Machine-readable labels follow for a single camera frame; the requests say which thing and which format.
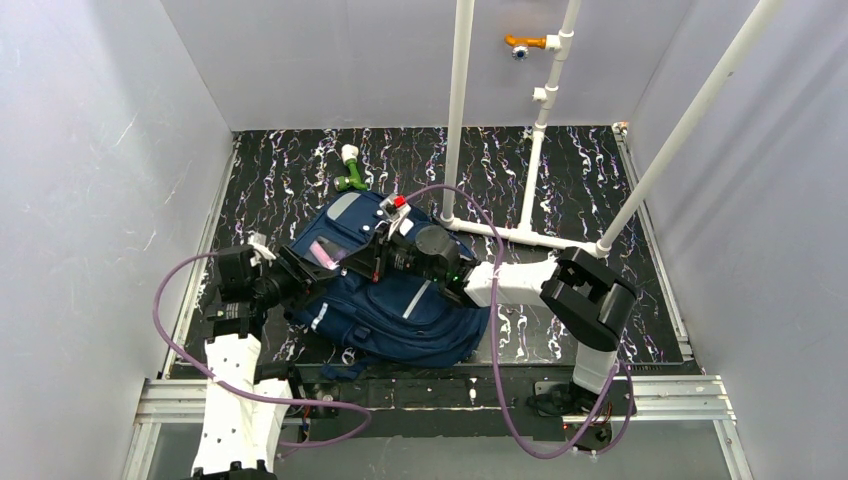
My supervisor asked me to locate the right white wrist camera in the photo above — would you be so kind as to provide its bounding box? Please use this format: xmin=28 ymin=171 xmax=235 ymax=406
xmin=379 ymin=194 xmax=411 ymax=240

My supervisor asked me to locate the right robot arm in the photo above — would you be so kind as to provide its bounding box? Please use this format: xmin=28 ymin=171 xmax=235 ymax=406
xmin=340 ymin=225 xmax=637 ymax=395

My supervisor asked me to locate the orange tap on pipe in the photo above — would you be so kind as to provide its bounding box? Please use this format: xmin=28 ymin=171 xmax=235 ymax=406
xmin=504 ymin=34 xmax=547 ymax=61

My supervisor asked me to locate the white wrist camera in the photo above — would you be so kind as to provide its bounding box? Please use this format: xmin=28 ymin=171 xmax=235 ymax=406
xmin=246 ymin=232 xmax=277 ymax=267
xmin=379 ymin=194 xmax=411 ymax=240

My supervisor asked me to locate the green white pipe fitting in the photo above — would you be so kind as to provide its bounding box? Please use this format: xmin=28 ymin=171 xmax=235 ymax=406
xmin=333 ymin=144 xmax=369 ymax=192

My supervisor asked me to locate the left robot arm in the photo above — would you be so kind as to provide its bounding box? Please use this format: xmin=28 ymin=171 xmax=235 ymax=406
xmin=191 ymin=243 xmax=339 ymax=479

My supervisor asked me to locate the white PVC pipe frame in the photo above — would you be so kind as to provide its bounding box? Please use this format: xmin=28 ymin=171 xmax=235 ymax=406
xmin=437 ymin=1 xmax=785 ymax=258

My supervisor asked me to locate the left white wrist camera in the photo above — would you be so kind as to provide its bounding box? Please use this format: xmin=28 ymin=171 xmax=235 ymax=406
xmin=246 ymin=232 xmax=277 ymax=267

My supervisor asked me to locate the pink highlighter pen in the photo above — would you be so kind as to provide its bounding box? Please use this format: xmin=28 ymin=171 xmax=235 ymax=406
xmin=309 ymin=240 xmax=347 ymax=270

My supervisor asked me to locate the navy blue student backpack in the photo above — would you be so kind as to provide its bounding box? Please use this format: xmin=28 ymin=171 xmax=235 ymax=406
xmin=288 ymin=191 xmax=491 ymax=380

